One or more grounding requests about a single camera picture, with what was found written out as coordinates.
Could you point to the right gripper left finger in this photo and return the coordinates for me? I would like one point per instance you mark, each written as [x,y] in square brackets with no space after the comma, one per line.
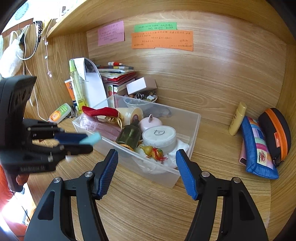
[53,220]

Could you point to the light blue eraser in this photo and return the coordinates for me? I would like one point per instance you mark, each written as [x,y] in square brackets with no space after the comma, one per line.
[91,139]

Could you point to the glass bowl of trinkets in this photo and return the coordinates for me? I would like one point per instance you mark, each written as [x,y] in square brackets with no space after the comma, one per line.
[143,99]

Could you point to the blue patterned pencil pouch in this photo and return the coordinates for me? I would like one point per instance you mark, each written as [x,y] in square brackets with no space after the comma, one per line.
[258,158]

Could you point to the green sticky note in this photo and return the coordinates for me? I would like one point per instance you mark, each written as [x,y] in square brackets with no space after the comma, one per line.
[155,26]

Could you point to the black beaded headband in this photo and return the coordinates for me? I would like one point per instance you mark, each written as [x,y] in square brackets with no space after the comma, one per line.
[39,31]

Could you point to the white powder puff case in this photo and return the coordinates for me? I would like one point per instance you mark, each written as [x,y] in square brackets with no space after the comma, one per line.
[161,137]

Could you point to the pink sticky note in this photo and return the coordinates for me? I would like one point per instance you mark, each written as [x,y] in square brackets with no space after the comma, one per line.
[112,33]

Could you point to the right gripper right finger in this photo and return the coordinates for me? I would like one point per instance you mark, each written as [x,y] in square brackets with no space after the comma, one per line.
[240,218]

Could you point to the dark green spray bottle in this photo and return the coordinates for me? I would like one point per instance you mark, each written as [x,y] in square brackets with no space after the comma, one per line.
[129,136]

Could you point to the orange sticky note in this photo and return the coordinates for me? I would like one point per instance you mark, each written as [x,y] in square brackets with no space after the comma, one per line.
[171,39]

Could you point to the white brown small box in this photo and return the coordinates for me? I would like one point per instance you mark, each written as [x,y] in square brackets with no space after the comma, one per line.
[141,84]

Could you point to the orange box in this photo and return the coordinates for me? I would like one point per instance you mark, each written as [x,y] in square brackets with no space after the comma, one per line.
[69,87]

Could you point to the pink wallet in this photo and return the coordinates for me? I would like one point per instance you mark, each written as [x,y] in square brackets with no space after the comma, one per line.
[242,158]

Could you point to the white fluffy item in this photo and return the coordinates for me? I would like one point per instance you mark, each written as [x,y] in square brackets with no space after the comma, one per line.
[11,60]

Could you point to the yellow green spray bottle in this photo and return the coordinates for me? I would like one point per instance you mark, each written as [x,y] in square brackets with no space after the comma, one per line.
[77,85]

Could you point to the clear plastic storage bin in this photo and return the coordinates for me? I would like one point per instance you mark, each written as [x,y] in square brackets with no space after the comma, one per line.
[186,124]

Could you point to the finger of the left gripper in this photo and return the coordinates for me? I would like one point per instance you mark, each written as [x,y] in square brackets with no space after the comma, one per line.
[74,150]
[69,138]

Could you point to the stack of books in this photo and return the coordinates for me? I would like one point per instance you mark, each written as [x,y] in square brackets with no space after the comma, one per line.
[116,78]

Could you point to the black orange zip case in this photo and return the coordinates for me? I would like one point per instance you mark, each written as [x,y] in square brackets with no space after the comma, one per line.
[277,134]

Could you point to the pink round jar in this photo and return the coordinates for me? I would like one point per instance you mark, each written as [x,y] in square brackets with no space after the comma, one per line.
[149,122]

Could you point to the orange green glue tube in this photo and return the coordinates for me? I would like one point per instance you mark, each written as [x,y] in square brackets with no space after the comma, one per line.
[60,113]

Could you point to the person's left hand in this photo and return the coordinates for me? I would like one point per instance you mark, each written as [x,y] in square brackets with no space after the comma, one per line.
[21,179]

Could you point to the red velvet pouch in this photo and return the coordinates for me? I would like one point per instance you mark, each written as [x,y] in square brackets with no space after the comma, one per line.
[106,111]

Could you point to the white drawstring cloth bag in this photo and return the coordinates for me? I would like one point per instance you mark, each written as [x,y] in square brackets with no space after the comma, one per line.
[154,166]

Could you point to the yellow lotion tube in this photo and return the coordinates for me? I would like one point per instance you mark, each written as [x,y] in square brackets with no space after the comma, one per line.
[237,119]

